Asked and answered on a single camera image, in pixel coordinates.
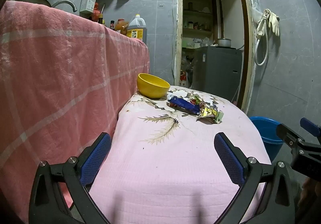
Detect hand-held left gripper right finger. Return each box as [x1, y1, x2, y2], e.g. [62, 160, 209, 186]
[213, 132, 296, 224]

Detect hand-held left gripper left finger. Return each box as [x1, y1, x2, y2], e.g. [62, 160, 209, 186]
[28, 132, 112, 224]

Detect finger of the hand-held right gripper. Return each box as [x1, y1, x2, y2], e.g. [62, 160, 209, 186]
[300, 117, 321, 138]
[276, 123, 305, 151]

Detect blue plastic bucket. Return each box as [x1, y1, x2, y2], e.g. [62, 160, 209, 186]
[249, 116, 285, 162]

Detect yellow and green wrapper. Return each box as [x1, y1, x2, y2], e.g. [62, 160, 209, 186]
[196, 105, 224, 124]

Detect red and white wrapper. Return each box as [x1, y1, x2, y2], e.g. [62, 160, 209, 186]
[188, 95, 218, 110]

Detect blue snack wrapper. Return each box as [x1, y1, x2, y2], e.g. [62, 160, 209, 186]
[167, 94, 201, 115]

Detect pink floral blanket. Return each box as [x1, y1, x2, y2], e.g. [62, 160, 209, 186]
[90, 86, 273, 224]

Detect grey washing machine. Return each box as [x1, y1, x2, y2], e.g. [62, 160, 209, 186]
[193, 46, 244, 101]

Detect yellow bowl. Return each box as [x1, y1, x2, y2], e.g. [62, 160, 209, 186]
[137, 73, 171, 99]

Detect pink checked towel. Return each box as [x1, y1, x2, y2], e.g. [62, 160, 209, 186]
[0, 0, 151, 222]

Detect white and red sack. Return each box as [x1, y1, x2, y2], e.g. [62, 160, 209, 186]
[180, 69, 191, 88]

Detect cream rubber gloves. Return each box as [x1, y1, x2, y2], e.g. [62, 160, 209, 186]
[261, 8, 281, 36]

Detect metal pot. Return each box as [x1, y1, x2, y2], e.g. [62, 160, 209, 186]
[217, 38, 232, 48]

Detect clear plastic bag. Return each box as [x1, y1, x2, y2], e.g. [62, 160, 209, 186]
[251, 1, 264, 23]

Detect orange sauce bottle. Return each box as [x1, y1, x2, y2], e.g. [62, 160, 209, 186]
[115, 18, 130, 36]

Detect large cooking oil jug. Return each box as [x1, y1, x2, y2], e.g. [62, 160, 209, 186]
[126, 14, 147, 44]

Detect red plastic bag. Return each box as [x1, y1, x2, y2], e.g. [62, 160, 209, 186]
[91, 3, 102, 23]

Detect wooden shelf unit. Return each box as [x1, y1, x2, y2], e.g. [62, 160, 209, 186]
[183, 0, 217, 50]

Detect white perforated utensil holder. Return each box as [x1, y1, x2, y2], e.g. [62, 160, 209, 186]
[80, 0, 97, 13]

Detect metal faucet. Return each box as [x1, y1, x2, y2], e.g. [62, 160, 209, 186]
[51, 0, 78, 13]

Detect white hose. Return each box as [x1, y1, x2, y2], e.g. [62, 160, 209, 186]
[254, 17, 269, 66]

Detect wooden door frame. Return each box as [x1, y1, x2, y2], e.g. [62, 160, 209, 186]
[173, 0, 257, 114]

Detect thin wall cable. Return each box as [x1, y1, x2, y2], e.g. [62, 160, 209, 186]
[171, 0, 176, 84]

